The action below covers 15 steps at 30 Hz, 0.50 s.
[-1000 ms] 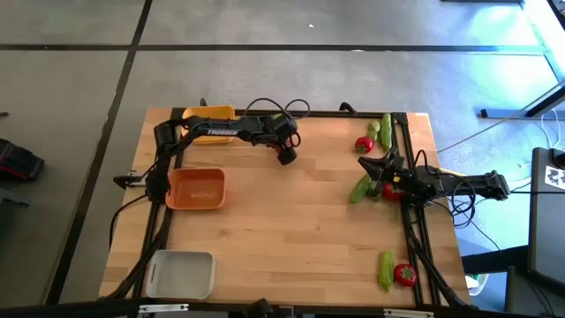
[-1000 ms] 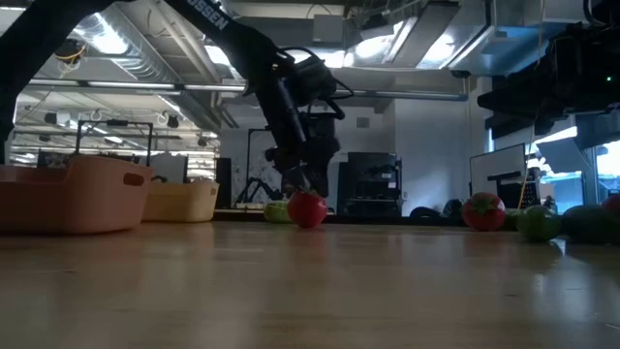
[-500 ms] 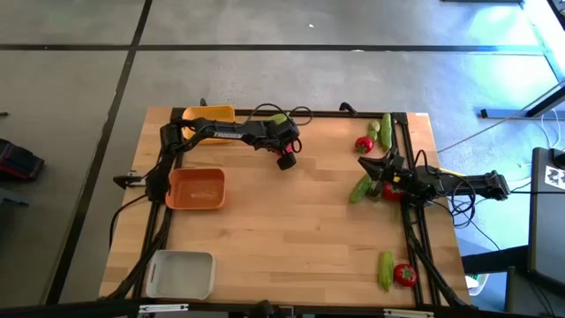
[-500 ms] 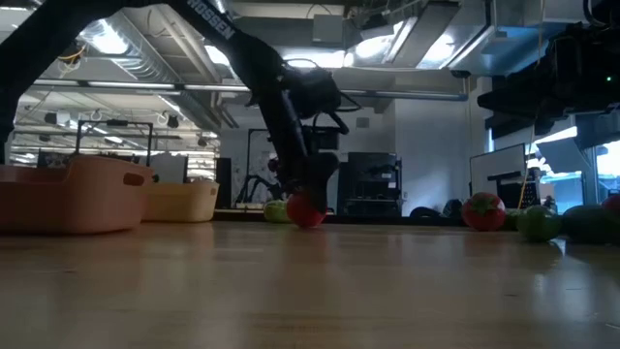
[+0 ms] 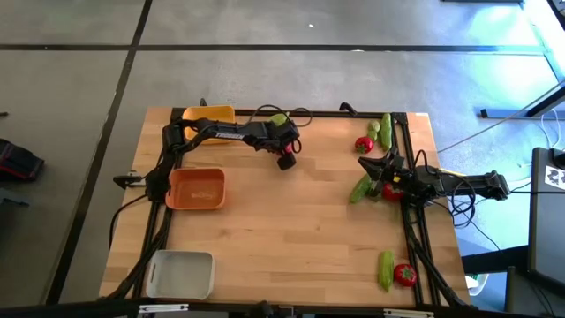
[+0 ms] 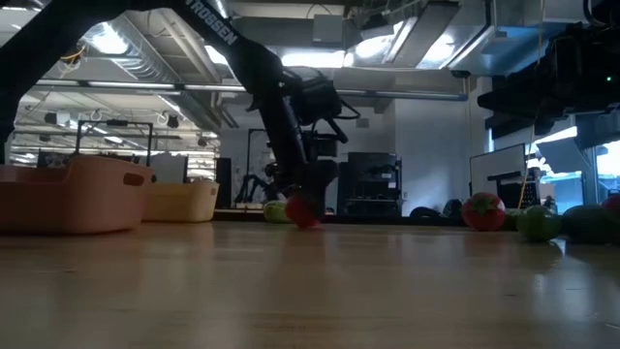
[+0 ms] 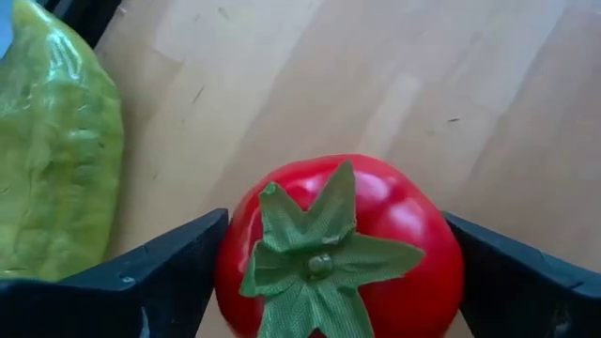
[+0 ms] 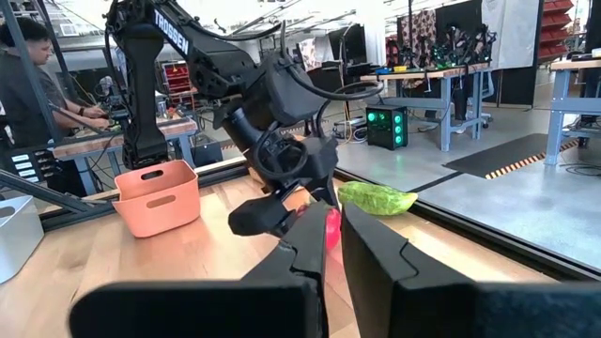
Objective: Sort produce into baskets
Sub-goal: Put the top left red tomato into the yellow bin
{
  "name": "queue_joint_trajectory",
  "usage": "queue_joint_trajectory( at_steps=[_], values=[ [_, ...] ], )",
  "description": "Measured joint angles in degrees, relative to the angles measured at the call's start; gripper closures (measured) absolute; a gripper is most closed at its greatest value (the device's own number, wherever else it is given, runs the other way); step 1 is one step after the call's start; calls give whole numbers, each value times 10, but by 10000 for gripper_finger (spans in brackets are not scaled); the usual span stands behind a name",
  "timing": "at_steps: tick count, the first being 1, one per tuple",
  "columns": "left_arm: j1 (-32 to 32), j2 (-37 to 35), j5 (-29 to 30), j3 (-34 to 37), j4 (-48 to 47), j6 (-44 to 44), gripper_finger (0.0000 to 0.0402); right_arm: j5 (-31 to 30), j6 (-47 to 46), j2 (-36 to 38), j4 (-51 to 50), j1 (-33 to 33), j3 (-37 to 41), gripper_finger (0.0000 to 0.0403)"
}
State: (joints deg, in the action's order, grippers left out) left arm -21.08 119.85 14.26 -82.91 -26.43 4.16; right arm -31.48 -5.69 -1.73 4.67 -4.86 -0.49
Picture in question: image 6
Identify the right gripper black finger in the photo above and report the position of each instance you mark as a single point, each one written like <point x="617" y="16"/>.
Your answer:
<point x="523" y="104"/>

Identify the red tomato with green calyx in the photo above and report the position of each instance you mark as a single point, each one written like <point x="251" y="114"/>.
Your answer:
<point x="484" y="215"/>
<point x="300" y="213"/>
<point x="613" y="202"/>

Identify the green ridged cucumber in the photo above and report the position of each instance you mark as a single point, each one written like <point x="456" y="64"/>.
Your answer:
<point x="588" y="225"/>
<point x="273" y="212"/>

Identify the small green lime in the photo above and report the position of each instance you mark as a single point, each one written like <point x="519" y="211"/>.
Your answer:
<point x="537" y="225"/>
<point x="512" y="220"/>

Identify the background black robot arm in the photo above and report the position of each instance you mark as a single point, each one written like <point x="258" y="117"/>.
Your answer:
<point x="252" y="186"/>

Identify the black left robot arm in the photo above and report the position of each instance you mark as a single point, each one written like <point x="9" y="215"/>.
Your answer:
<point x="213" y="24"/>

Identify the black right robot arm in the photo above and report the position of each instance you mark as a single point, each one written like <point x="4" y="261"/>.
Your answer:
<point x="603" y="12"/>

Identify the black shelf cabinet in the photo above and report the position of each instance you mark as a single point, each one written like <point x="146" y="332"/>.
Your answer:
<point x="368" y="184"/>

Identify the white whiteboard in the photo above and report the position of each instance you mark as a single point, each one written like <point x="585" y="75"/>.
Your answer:
<point x="494" y="162"/>

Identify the black column box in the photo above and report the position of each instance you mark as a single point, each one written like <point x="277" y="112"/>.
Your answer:
<point x="224" y="184"/>

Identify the black desk stand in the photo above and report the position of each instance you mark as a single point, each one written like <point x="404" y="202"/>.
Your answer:
<point x="508" y="186"/>

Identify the ceiling light panel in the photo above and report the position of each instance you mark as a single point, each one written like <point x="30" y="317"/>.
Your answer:
<point x="216" y="55"/>
<point x="312" y="59"/>

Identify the dark bottle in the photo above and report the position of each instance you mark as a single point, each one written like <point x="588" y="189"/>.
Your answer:
<point x="549" y="201"/>

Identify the black bag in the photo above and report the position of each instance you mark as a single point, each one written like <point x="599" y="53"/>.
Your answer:
<point x="453" y="209"/>
<point x="425" y="212"/>

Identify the yellow plastic basket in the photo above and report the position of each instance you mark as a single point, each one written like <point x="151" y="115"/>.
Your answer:
<point x="181" y="201"/>

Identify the grey ceiling pipe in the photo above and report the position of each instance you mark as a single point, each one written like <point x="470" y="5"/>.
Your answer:
<point x="387" y="94"/>

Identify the grey ceiling junction box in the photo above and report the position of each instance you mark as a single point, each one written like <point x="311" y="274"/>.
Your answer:
<point x="328" y="29"/>

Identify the orange plastic basket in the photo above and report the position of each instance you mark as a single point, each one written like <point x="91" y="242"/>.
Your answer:
<point x="72" y="199"/>

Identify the black yellow ceiling device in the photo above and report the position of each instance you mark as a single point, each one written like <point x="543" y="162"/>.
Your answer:
<point x="72" y="54"/>

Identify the black aluminium table frame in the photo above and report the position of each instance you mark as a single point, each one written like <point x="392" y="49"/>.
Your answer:
<point x="368" y="219"/>

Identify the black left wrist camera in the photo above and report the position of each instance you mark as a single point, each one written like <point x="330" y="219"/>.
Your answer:
<point x="315" y="97"/>

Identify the grey wall vent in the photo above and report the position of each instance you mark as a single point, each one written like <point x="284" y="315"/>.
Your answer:
<point x="362" y="122"/>

